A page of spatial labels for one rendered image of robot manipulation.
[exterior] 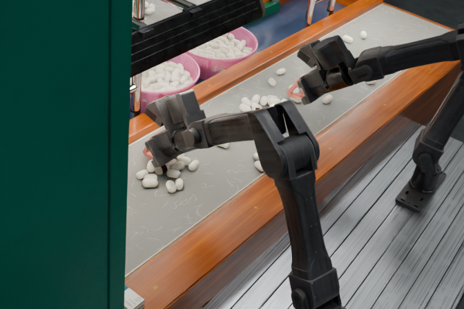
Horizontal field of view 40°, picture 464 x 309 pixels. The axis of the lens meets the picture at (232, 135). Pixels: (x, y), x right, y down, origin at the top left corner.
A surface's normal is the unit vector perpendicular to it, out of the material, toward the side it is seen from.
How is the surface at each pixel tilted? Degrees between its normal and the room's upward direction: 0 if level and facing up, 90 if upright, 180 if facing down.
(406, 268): 0
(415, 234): 0
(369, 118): 0
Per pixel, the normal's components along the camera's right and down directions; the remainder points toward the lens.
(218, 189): 0.11, -0.81
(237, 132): -0.78, 0.33
